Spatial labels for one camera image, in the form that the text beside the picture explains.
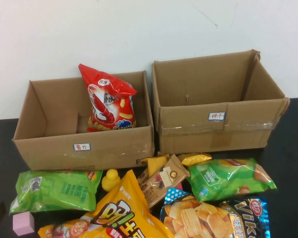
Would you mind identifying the red prawn cracker bag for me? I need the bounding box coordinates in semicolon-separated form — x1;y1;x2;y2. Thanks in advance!
78;63;138;132

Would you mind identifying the large yellow snack bag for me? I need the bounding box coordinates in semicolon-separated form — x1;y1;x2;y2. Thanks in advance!
37;169;176;238

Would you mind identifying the small yellow snack packet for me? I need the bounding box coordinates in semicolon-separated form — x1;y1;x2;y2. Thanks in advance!
142;153;170;177
177;153;213;166

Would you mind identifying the pink cube block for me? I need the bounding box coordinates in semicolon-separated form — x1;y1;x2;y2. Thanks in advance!
12;211;36;236

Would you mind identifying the green chips bag barcode side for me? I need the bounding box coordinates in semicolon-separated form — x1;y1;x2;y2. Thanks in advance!
9;170;104;215

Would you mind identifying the yellow rubber duck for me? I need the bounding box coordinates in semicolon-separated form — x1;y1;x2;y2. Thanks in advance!
101;168;122;192

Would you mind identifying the cardboard box with open flaps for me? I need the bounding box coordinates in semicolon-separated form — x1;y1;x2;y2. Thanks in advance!
11;70;156;172

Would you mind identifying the brown biscuit packet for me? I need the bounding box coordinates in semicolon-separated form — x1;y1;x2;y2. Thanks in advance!
137;153;191;209

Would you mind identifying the cardboard box with clear tape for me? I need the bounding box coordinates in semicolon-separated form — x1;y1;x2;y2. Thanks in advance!
151;49;291;156

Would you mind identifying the green potato chips bag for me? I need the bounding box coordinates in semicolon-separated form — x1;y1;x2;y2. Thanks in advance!
186;158;279;203

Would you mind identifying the blue black ridged chips bag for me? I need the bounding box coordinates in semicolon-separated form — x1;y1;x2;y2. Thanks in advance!
160;187;270;238

